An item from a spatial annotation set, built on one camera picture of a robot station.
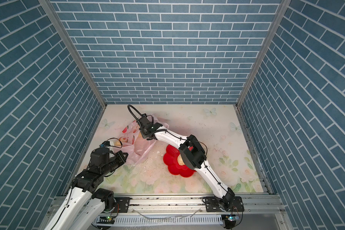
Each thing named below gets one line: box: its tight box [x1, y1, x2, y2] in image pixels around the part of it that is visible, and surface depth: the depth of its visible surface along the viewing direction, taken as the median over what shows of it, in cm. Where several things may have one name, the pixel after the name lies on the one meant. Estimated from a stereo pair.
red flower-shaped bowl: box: [162, 144, 197, 178], surface depth 88 cm
